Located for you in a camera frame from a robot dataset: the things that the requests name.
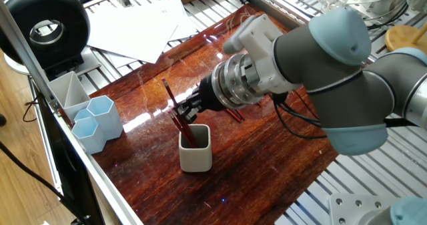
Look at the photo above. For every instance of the white divided square pen holder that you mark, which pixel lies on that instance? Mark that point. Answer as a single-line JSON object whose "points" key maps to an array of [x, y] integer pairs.
{"points": [[78, 109]]}

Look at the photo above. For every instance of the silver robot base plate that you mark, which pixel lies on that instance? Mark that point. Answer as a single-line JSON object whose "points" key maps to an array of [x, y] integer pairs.
{"points": [[347, 211]]}

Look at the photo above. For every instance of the round wooden stand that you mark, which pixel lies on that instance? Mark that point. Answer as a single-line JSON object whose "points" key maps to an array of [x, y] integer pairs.
{"points": [[400, 36]]}

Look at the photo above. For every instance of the light blue hexagonal pen holder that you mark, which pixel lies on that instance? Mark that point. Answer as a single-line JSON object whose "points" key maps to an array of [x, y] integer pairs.
{"points": [[110, 125]]}

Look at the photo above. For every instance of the silver wrist sensor flange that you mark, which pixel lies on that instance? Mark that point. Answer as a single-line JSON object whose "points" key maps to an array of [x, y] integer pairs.
{"points": [[233, 81]]}

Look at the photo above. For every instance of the red-brown wooden board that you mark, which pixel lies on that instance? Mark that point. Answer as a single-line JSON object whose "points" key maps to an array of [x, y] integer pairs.
{"points": [[250, 168]]}

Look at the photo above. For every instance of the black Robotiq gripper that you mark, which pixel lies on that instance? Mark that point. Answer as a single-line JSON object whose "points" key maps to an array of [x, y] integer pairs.
{"points": [[210, 96]]}

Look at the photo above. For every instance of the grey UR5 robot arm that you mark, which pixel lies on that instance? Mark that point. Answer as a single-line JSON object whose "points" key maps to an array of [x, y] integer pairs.
{"points": [[333, 68]]}

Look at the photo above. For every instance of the white paper sheet stack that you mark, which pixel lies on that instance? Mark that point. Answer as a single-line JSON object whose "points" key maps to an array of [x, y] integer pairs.
{"points": [[133, 31]]}

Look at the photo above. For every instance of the white square ceramic pen holder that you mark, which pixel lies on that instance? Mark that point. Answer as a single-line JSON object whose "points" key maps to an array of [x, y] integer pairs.
{"points": [[195, 160]]}

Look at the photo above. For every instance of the black monitor panel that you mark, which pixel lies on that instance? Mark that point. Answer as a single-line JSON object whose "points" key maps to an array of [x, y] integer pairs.
{"points": [[73, 185]]}

